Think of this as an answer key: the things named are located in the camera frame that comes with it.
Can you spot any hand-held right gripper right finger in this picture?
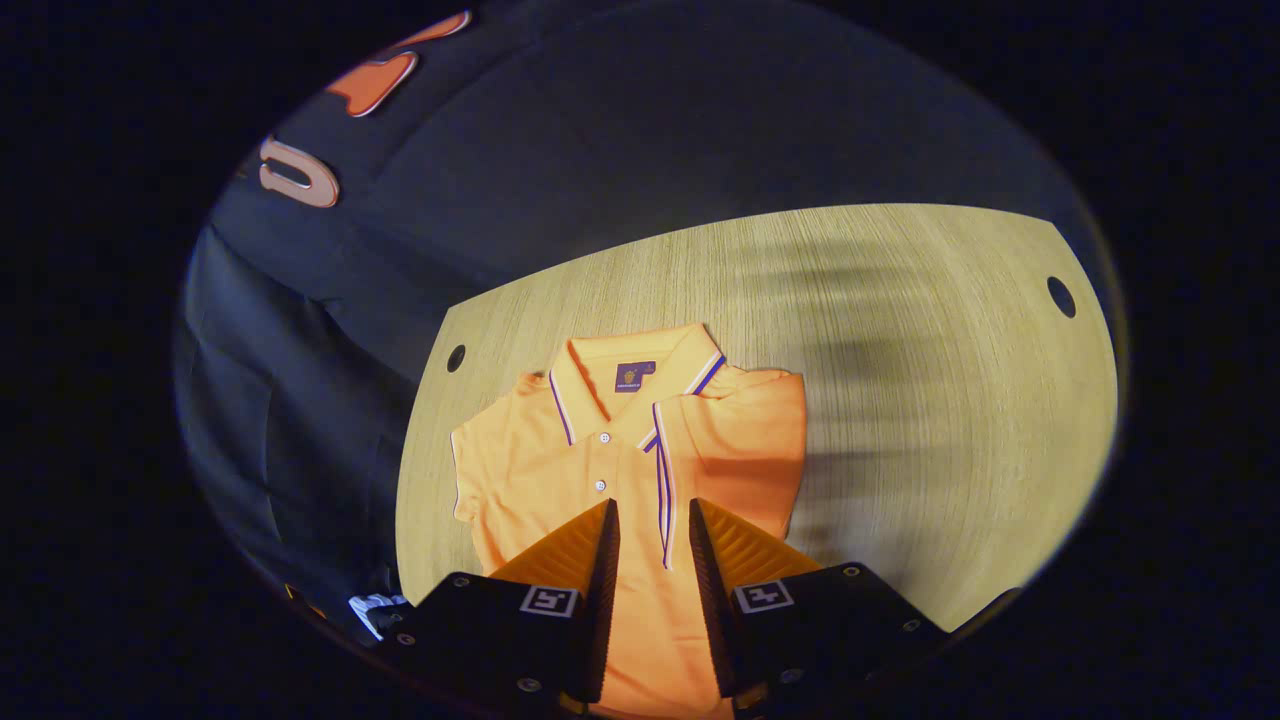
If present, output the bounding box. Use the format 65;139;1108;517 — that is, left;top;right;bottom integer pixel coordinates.
688;497;951;716

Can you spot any small white object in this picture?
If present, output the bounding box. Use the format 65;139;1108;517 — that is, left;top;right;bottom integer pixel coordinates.
348;592;409;641

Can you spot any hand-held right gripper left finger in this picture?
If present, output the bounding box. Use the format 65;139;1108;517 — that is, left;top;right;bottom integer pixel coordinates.
375;498;621;716

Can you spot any orange T-shirt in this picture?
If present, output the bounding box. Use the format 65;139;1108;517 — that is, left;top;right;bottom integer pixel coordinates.
450;322;809;719

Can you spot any black backdrop cloth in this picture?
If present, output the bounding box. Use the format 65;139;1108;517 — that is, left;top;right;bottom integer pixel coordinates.
175;0;1111;641

